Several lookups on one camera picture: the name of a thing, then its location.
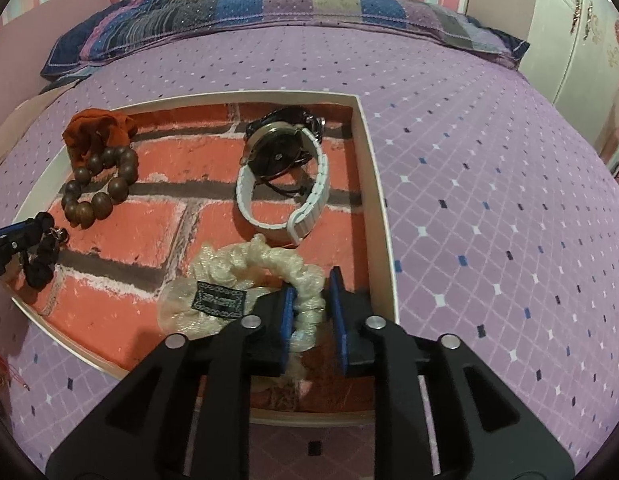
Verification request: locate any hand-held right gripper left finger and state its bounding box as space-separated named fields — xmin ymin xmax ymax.
xmin=46 ymin=287 xmax=298 ymax=480

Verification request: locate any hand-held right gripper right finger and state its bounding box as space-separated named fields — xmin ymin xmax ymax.
xmin=329 ymin=266 xmax=576 ymax=480

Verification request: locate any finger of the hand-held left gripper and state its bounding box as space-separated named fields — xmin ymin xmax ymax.
xmin=0 ymin=245 xmax=25 ymax=282
xmin=0 ymin=212 xmax=56 ymax=247

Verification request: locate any black scrunchie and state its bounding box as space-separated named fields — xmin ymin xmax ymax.
xmin=22 ymin=227 xmax=69 ymax=289

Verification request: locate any cream scrunchie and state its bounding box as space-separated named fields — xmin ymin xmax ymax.
xmin=156 ymin=233 xmax=327 ymax=361

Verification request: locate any white strap watch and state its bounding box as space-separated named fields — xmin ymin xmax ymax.
xmin=236 ymin=122 xmax=329 ymax=246

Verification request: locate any wooden bead bracelet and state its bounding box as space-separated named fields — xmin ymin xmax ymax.
xmin=60 ymin=145 xmax=140 ymax=230

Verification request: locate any orange scrunchie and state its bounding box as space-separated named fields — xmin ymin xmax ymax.
xmin=62 ymin=108 xmax=138 ymax=167

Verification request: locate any black cord bracelet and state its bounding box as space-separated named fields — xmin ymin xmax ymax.
xmin=260 ymin=176 xmax=308 ymax=199

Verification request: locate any brick-pattern tray box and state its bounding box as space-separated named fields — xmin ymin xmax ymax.
xmin=2 ymin=91 xmax=401 ymax=429

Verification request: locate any tan blanket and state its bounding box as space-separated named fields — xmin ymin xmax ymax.
xmin=0 ymin=77 xmax=81 ymax=172

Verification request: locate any pink headboard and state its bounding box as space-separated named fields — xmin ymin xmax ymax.
xmin=0 ymin=0 xmax=121 ymax=111

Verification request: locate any patchwork striped pillow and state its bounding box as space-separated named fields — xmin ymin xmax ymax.
xmin=40 ymin=0 xmax=531 ymax=80

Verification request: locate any white wardrobe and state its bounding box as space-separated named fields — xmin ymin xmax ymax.
xmin=528 ymin=0 xmax=619 ymax=157

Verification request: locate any red string cord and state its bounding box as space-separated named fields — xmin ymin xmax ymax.
xmin=0 ymin=352 xmax=31 ymax=394

